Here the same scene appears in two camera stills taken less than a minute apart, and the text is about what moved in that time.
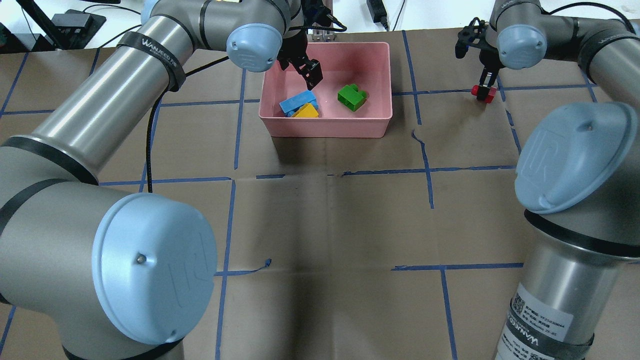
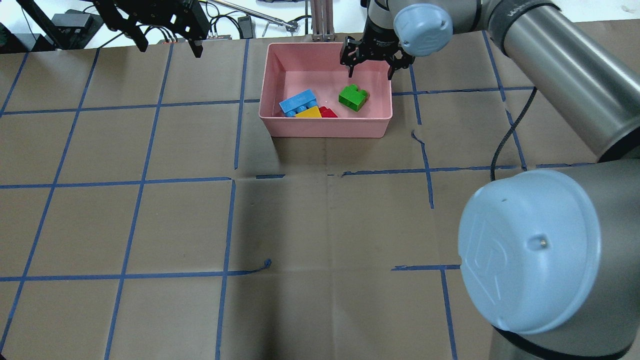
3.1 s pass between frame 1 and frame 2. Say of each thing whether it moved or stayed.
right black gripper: moved
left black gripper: moved
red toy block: moved
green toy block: stayed
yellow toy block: moved
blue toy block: stayed
